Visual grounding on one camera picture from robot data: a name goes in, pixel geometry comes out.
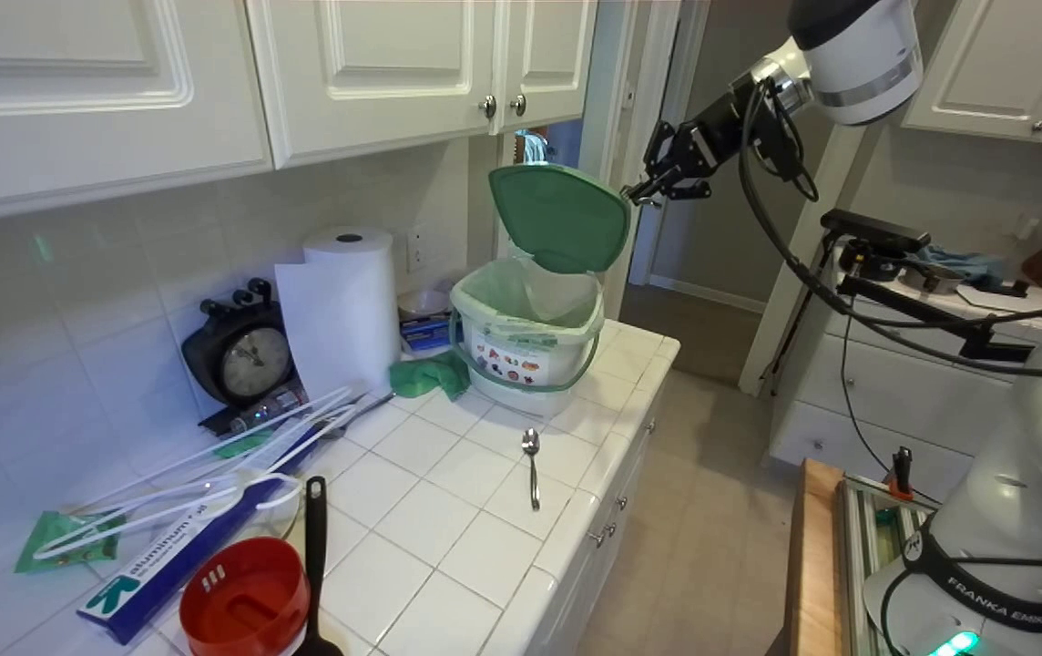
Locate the silver cabinet knob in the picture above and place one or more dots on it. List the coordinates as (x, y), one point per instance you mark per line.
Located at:
(519, 105)
(489, 108)

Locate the green bin lid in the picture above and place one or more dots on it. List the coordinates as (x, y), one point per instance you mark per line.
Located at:
(558, 220)

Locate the blue wrap box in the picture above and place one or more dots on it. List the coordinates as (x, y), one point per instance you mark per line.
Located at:
(142, 586)

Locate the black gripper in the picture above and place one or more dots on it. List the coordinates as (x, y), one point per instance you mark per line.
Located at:
(749, 114)

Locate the green plastic bag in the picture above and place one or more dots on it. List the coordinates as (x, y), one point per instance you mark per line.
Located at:
(430, 374)

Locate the green paper sheet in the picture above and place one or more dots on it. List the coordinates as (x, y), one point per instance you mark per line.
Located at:
(51, 540)

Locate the teal cloth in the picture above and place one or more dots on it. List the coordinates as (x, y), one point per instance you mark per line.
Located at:
(946, 263)

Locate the red measuring cup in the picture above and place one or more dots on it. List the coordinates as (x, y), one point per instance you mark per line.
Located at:
(241, 603)

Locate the wooden board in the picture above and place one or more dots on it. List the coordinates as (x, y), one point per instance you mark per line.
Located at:
(814, 570)

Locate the white base cabinet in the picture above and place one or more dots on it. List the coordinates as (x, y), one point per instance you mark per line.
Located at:
(617, 521)

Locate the blue label jar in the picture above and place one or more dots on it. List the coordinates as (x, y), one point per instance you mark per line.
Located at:
(426, 322)

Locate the black camera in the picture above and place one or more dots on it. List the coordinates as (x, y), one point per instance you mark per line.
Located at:
(872, 232)

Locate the silver spoon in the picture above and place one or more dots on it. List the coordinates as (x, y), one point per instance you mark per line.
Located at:
(530, 444)

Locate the white compost bin body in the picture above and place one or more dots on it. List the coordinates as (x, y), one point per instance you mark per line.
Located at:
(532, 359)

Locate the white paper towel roll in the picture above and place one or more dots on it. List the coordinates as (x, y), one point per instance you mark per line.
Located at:
(345, 315)

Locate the black ladle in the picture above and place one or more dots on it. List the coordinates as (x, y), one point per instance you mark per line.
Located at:
(313, 532)

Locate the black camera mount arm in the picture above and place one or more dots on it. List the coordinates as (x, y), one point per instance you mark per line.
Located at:
(924, 310)

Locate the blue hanging object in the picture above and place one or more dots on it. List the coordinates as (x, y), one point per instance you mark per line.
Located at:
(532, 147)

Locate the white plastic hanger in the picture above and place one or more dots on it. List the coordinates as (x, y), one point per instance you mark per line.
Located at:
(220, 493)
(169, 469)

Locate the white upper cabinet door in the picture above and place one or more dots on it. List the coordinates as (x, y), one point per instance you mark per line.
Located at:
(980, 86)
(544, 56)
(84, 86)
(375, 58)

